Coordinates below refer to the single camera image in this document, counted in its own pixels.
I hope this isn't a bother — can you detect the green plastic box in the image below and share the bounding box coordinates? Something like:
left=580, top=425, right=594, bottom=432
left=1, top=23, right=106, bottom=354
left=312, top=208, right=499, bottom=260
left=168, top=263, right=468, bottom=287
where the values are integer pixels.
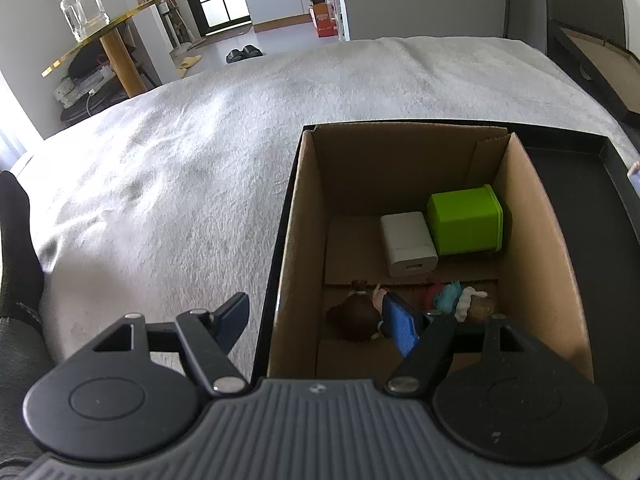
left=426, top=185, right=505, bottom=257

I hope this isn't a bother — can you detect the white floor stand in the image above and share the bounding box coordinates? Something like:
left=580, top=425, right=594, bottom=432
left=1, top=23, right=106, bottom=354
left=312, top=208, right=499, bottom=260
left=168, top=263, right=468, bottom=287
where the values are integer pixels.
left=160, top=2, right=206, bottom=56

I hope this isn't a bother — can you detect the clear glass jar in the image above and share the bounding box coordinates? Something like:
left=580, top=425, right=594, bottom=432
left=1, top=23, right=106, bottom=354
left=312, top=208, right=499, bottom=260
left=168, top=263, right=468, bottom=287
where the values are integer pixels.
left=60, top=0, right=111, bottom=43

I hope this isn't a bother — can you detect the person's leg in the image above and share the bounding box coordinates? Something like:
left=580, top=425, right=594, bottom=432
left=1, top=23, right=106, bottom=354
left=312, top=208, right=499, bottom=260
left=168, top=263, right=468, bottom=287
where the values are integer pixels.
left=0, top=170, right=61, bottom=480

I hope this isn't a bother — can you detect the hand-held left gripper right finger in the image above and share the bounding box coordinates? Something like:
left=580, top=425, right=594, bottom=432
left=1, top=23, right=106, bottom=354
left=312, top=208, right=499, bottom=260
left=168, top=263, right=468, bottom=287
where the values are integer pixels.
left=381, top=291, right=596, bottom=396

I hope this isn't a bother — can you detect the orange cardboard box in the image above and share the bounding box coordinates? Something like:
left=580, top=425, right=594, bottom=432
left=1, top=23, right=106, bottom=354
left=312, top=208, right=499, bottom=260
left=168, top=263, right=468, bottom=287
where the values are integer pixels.
left=308, top=0, right=338, bottom=37

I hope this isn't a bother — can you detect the brown cardboard box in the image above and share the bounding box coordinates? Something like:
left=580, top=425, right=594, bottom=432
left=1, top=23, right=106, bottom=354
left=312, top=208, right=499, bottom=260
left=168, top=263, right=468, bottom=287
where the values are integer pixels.
left=267, top=124, right=596, bottom=386

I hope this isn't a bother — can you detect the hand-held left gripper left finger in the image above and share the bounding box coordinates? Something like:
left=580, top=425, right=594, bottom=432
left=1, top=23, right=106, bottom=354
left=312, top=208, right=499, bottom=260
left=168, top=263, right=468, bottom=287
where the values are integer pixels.
left=52, top=292, right=251, bottom=396

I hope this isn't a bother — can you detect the brown-haired figurine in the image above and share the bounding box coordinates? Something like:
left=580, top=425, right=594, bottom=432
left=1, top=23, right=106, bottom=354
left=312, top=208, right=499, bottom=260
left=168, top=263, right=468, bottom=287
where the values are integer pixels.
left=326, top=280, right=396, bottom=343

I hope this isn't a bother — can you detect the blue figurine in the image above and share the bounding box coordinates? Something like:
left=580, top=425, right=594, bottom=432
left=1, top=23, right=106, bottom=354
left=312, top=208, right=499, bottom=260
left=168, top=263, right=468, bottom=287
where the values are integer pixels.
left=420, top=280, right=498, bottom=323

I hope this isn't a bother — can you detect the white power strip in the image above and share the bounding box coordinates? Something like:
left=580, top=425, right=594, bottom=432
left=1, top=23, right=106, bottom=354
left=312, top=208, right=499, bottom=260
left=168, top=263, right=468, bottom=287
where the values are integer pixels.
left=54, top=67, right=115, bottom=107

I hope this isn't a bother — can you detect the black shallow tray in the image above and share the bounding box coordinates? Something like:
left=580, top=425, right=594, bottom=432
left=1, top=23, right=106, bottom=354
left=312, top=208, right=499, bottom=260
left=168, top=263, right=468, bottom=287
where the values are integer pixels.
left=250, top=121, right=640, bottom=463

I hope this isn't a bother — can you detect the white charger plug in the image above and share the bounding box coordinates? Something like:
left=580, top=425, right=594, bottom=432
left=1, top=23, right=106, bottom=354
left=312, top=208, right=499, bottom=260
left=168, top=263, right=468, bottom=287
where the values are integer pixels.
left=380, top=211, right=440, bottom=278

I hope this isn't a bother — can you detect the yellow slipper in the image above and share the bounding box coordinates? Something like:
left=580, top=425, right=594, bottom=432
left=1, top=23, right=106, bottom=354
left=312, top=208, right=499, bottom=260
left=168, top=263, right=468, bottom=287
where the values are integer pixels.
left=176, top=54, right=203, bottom=77

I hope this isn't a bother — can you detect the gold round table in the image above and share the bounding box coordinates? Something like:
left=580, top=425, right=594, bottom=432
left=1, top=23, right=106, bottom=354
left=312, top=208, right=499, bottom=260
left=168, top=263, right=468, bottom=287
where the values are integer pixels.
left=41, top=0, right=178, bottom=99

